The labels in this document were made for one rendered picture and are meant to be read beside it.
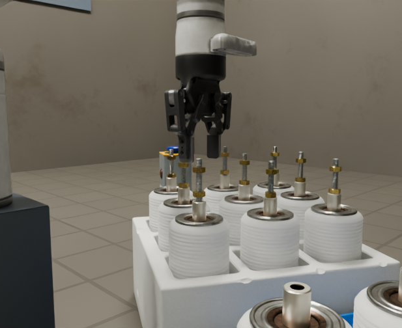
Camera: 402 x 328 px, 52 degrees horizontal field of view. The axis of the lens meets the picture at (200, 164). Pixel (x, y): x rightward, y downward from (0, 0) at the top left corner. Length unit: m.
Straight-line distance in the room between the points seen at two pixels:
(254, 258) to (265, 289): 0.06
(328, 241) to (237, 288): 0.18
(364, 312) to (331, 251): 0.31
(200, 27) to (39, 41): 2.60
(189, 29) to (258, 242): 0.33
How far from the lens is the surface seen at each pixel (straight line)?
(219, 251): 0.62
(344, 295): 0.70
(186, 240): 0.61
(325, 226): 0.70
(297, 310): 0.35
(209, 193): 0.87
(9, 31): 3.08
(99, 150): 3.32
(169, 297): 0.59
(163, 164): 1.01
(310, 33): 3.21
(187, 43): 0.60
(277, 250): 0.65
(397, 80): 2.89
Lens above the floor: 0.42
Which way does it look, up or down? 8 degrees down
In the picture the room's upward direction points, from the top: straight up
